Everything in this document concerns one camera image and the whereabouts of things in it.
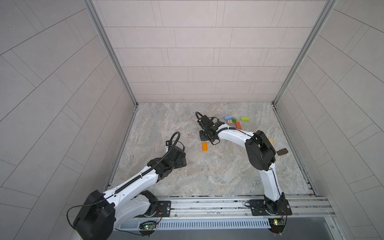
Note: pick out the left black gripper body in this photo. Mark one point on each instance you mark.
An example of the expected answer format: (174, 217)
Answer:
(178, 163)

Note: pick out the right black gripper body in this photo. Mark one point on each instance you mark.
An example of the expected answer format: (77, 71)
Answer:
(204, 135)

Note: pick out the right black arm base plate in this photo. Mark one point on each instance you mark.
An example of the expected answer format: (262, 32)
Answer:
(259, 208)

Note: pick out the aluminium mounting rail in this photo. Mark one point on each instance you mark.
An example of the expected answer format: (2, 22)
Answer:
(233, 207)

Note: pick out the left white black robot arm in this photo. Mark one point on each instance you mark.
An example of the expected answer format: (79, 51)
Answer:
(102, 213)

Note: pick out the left green circuit board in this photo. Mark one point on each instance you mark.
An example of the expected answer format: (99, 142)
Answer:
(147, 228)

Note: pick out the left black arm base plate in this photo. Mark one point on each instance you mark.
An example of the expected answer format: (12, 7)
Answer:
(163, 207)

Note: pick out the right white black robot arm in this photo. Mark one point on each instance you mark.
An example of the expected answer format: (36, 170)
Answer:
(261, 155)

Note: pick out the dark brown wood block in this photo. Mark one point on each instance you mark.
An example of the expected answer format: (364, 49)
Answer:
(282, 152)

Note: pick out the lime green wood block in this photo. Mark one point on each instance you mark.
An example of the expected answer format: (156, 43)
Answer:
(245, 118)

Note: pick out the orange wood block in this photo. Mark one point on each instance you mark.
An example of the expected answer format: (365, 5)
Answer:
(204, 146)

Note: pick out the red wood block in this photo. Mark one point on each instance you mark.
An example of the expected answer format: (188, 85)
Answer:
(238, 126)

